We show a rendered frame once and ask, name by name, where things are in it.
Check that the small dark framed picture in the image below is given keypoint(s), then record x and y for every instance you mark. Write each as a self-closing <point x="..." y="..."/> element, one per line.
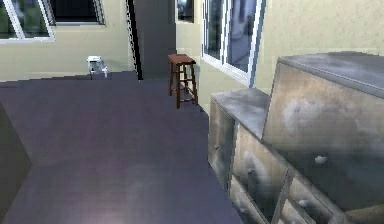
<point x="185" y="10"/>

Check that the small white stand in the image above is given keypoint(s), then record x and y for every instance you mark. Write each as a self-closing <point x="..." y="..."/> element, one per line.
<point x="95" y="64"/>

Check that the brown wooden stool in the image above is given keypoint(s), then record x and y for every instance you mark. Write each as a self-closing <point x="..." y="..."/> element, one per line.
<point x="181" y="60"/>

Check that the dark framed window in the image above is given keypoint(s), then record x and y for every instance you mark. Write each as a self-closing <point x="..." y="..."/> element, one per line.
<point x="76" y="10"/>

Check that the grey stepped chest of drawers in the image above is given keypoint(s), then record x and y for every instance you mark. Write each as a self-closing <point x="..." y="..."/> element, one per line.
<point x="310" y="133"/>

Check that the white framed window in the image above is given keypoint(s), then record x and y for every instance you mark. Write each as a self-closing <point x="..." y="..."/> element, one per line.
<point x="230" y="33"/>
<point x="23" y="20"/>

